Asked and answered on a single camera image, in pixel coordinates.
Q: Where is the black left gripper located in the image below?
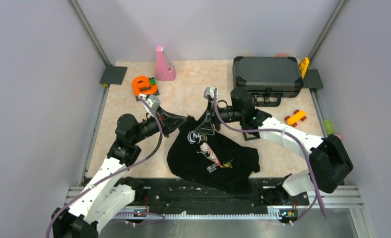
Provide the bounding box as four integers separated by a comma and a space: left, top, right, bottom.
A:
132, 106, 187, 144

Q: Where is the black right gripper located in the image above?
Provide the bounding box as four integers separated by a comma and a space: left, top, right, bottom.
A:
194, 100, 243, 135

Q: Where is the black printed t-shirt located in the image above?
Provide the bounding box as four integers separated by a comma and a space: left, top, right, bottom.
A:
167, 116, 260, 194

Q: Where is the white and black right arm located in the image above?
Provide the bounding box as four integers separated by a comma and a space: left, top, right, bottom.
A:
194, 87, 353, 204

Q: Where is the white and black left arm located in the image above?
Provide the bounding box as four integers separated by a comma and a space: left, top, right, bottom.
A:
46, 107, 187, 238

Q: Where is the pink wedge stand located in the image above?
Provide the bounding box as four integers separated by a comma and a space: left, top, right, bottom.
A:
155, 46, 176, 81

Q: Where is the black hard carrying case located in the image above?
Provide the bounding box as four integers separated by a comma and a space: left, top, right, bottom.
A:
232, 56, 304, 107

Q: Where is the dark grey baseplate left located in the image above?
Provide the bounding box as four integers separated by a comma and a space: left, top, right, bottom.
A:
100, 65, 128, 85

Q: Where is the dark grey baseplate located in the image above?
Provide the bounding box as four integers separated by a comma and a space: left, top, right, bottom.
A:
100, 65, 128, 85
304, 69, 324, 89

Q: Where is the orange toy car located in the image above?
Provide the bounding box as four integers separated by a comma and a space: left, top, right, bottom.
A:
284, 110, 307, 127

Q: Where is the yellow toy piece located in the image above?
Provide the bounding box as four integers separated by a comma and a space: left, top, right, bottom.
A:
298, 58, 310, 78

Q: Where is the dark grey baseplate right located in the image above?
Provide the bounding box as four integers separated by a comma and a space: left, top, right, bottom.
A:
304, 69, 324, 89

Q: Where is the green toy block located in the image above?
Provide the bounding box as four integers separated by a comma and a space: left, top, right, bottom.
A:
324, 120, 334, 135

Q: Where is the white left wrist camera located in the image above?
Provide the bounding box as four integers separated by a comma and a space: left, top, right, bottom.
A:
138, 94, 160, 115

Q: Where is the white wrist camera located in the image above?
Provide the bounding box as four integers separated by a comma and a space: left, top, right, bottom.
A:
203, 87, 218, 102
138, 94, 160, 115

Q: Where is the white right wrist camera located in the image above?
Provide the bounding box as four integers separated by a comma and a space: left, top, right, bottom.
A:
203, 87, 218, 102

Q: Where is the black square frame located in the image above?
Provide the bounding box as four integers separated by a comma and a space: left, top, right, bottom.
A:
243, 131, 260, 141

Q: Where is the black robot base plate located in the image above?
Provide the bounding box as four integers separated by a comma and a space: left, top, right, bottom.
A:
131, 178, 310, 216

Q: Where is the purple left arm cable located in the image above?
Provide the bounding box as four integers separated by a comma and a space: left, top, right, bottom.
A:
45, 95, 167, 238

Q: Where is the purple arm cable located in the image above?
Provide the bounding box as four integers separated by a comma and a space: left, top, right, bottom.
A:
212, 88, 328, 225
45, 95, 167, 238

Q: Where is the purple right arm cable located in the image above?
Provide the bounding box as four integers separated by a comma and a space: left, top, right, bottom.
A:
212, 88, 328, 225

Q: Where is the aluminium frame rail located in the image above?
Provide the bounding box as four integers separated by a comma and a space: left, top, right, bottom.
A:
64, 185, 364, 221

